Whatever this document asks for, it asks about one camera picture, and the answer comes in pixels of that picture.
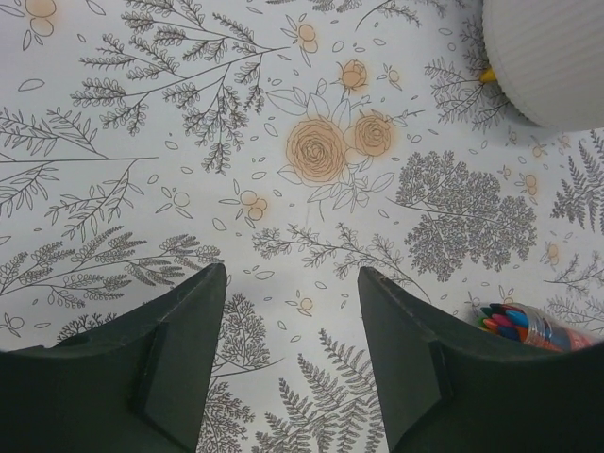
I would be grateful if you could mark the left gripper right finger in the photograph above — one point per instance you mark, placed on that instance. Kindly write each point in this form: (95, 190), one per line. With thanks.
(447, 386)

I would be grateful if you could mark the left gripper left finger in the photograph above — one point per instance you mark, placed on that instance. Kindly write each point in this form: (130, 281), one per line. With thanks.
(138, 383)

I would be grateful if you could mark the floral patterned table mat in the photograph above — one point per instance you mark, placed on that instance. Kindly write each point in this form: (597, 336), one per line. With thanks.
(294, 142)

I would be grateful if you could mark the white divided round organizer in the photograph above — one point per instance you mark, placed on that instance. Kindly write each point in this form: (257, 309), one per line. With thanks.
(547, 57)

